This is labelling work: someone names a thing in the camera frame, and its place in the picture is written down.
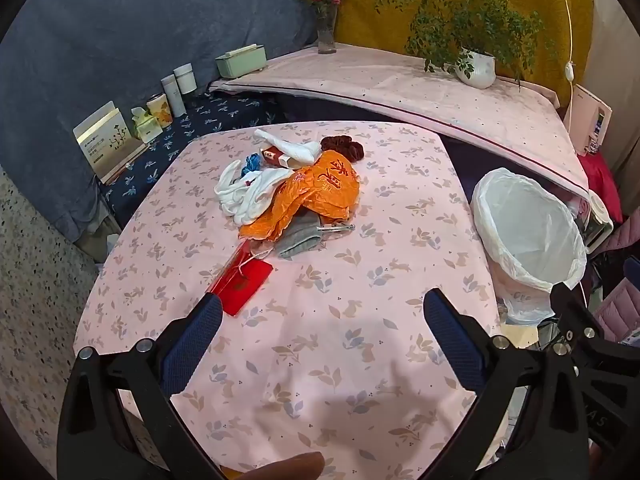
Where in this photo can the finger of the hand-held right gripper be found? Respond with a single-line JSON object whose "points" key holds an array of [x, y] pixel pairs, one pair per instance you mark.
{"points": [[575, 315]]}

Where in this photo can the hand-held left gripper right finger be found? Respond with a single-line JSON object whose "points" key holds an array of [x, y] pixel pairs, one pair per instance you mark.
{"points": [[452, 340]]}

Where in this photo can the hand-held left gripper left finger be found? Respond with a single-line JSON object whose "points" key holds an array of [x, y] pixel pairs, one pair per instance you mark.
{"points": [[200, 330]]}

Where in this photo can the red envelope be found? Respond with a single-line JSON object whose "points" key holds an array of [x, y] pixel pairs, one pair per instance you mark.
{"points": [[242, 287]]}

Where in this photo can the white bag-lined waste bin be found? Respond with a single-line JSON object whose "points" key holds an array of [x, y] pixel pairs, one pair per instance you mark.
{"points": [[530, 240]]}

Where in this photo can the grey sock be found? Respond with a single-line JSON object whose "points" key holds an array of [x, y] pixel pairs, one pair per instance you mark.
{"points": [[300, 237]]}

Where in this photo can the white cloth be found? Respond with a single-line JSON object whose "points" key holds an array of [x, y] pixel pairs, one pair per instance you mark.
{"points": [[245, 195]]}

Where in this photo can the metal hair clip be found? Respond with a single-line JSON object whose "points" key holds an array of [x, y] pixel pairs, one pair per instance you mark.
{"points": [[335, 229]]}

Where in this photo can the blue wrapper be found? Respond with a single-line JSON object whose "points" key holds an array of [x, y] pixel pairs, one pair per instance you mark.
{"points": [[252, 164]]}

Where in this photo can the orange plastic bag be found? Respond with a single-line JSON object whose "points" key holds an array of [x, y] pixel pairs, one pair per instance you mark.
{"points": [[325, 185]]}

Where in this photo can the white paper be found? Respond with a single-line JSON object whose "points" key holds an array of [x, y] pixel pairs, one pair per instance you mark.
{"points": [[295, 147]]}

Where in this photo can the person's left hand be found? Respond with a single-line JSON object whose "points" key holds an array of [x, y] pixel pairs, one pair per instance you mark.
{"points": [[282, 467]]}

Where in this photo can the beige cardboard piece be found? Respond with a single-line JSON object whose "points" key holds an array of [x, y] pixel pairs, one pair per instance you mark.
{"points": [[517, 336]]}

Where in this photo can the pink down jacket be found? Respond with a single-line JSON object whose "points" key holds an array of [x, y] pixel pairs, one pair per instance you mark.
{"points": [[625, 245]]}

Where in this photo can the white glass kettle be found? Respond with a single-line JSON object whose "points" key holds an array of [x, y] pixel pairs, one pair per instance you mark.
{"points": [[600, 220]]}

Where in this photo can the red cloth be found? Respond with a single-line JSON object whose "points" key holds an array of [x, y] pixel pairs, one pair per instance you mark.
{"points": [[600, 180]]}

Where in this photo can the pink water dispenser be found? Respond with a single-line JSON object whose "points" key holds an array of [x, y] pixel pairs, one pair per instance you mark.
{"points": [[585, 115]]}

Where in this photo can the white gold gift box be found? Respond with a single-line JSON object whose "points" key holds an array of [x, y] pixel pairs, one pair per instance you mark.
{"points": [[107, 142]]}

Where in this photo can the green white tissue pack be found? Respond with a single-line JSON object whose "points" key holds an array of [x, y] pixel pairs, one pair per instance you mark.
{"points": [[146, 125]]}

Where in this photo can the dark red scrunchie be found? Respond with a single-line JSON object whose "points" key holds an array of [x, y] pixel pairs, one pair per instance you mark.
{"points": [[345, 149]]}

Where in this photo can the yellow white box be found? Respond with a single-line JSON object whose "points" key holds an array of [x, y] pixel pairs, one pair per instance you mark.
{"points": [[160, 110]]}

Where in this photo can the beige curtain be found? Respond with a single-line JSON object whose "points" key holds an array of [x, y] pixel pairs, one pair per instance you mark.
{"points": [[615, 85]]}

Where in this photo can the tall white canister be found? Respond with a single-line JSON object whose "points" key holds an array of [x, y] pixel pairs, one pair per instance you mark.
{"points": [[173, 97]]}

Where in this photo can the short white canister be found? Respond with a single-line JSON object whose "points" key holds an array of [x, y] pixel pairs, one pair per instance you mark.
{"points": [[185, 79]]}

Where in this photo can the pink dotted sheet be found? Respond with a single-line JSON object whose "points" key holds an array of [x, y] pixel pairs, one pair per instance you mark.
{"points": [[400, 90]]}

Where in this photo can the green plant in white pot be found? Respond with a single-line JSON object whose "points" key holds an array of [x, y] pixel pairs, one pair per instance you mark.
{"points": [[477, 67]]}

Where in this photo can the light green box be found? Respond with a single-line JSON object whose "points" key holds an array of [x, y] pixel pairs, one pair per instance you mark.
{"points": [[242, 62]]}

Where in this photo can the blue-grey hanging cloth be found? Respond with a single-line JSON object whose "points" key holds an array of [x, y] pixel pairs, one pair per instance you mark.
{"points": [[125, 25]]}

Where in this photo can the glass vase with pink flowers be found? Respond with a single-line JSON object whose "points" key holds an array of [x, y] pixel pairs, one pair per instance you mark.
{"points": [[326, 35]]}

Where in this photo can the mustard yellow hanging cloth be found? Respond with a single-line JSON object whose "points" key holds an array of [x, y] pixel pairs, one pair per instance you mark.
{"points": [[360, 10]]}

